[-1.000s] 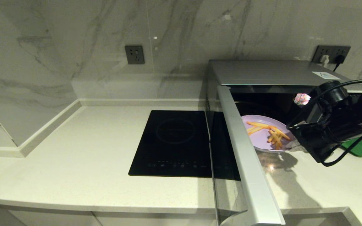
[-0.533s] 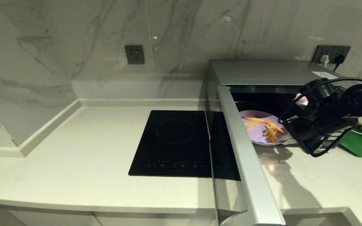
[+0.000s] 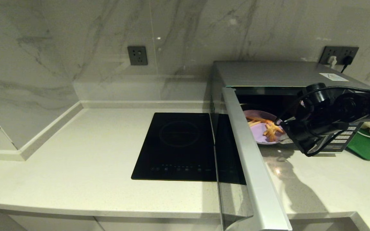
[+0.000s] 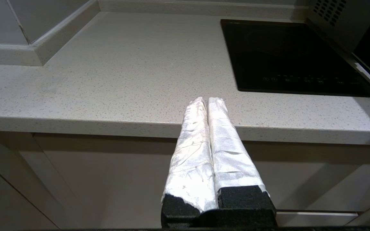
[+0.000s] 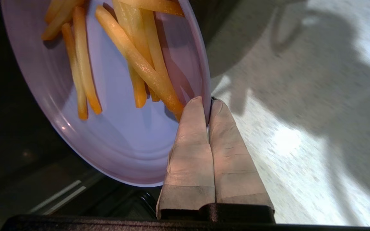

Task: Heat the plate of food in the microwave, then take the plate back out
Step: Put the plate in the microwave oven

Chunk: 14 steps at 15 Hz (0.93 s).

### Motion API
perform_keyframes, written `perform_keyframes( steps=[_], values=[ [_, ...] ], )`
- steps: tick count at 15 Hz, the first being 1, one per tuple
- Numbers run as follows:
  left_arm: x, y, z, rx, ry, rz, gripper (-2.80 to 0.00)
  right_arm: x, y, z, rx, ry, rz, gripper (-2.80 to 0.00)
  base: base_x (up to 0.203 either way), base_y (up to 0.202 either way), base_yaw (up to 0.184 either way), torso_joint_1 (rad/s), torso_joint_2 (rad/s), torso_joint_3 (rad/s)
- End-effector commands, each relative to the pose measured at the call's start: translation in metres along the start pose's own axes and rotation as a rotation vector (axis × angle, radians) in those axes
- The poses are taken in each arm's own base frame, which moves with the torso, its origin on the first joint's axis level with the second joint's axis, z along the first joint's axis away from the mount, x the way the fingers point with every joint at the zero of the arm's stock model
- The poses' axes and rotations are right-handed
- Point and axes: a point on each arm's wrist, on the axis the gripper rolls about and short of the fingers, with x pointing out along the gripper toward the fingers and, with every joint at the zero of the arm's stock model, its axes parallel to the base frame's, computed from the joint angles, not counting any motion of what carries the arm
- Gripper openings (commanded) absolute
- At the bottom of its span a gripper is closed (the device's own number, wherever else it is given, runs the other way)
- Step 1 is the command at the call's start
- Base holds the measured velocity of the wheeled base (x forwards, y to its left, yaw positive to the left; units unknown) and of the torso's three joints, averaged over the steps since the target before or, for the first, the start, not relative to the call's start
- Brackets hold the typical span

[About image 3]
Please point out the orange french fries heap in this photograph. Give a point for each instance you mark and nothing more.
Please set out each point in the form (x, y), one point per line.
(270, 128)

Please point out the silver microwave oven body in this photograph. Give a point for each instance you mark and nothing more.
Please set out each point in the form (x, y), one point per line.
(268, 72)

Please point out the green plastic tray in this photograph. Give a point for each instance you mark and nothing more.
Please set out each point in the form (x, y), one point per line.
(368, 147)

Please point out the white counter cabinet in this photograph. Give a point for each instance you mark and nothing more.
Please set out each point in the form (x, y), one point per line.
(108, 223)

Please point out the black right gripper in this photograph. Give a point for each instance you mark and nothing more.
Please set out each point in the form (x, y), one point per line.
(310, 134)

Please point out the white power plug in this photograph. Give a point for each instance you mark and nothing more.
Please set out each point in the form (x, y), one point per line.
(332, 61)

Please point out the grey single wall socket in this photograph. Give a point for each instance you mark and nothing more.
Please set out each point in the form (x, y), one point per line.
(137, 55)

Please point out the black induction cooktop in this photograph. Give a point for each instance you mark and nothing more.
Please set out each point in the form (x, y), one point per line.
(175, 144)

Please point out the black power plug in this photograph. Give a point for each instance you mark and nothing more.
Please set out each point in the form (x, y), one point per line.
(347, 59)

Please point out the grey double wall socket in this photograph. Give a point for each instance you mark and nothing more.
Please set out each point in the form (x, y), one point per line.
(339, 50)

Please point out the purple round plate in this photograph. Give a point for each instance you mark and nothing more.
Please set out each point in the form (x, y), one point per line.
(262, 133)

